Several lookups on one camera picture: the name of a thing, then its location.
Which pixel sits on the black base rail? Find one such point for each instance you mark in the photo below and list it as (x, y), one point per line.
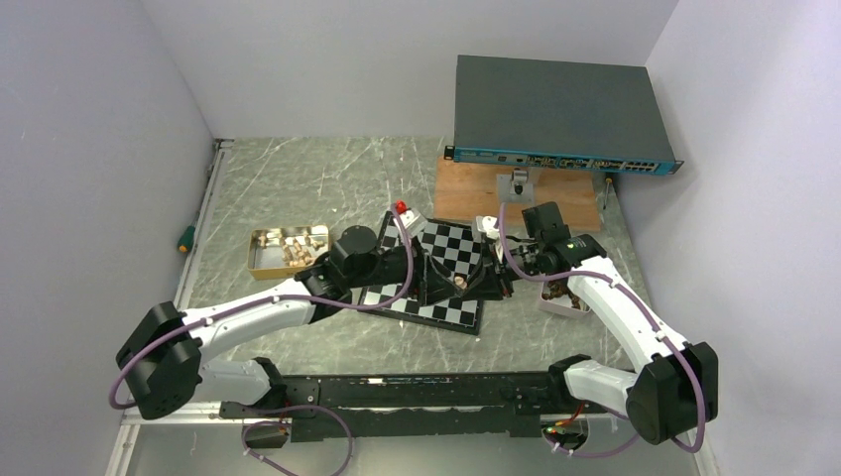
(519, 404)

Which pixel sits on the gold metal tin tray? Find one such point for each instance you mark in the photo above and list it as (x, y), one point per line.
(280, 252)

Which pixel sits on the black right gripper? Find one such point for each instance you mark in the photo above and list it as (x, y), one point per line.
(490, 284)

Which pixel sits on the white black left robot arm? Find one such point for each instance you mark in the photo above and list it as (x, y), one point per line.
(172, 357)

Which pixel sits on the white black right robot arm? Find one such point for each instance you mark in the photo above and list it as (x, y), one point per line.
(671, 393)

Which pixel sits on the metal bracket with knob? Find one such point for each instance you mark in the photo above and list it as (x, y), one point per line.
(515, 187)

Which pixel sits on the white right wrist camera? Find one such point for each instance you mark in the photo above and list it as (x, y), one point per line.
(485, 228)

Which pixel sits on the pink plastic tray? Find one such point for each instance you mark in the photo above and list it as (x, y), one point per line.
(556, 298)

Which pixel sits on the wooden board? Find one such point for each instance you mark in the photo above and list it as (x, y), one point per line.
(463, 191)

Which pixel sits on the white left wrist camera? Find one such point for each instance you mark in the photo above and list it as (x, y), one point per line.
(407, 218)

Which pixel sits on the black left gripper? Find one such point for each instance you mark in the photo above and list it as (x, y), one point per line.
(438, 286)

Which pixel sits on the black and white chessboard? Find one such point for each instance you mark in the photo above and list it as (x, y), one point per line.
(452, 246)

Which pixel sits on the blue grey network switch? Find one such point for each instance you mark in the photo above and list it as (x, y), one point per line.
(560, 115)

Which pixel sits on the green orange screwdriver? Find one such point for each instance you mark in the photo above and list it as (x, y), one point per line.
(186, 240)

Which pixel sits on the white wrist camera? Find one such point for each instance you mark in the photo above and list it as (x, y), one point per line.
(407, 218)
(485, 228)

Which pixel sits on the aluminium frame rail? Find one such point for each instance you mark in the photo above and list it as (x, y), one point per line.
(164, 319)

